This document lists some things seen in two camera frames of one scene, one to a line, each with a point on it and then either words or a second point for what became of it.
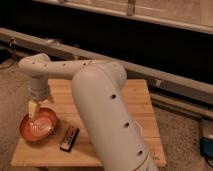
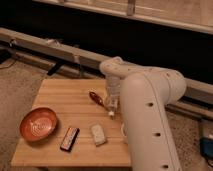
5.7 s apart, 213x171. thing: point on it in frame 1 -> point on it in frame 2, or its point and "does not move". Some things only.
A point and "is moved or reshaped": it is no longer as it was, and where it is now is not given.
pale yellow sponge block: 32,108 is moved or reshaped
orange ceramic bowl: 41,127 does not move
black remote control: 69,139 does not move
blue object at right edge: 206,146 does not move
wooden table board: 48,152 does not move
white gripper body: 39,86 -> 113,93
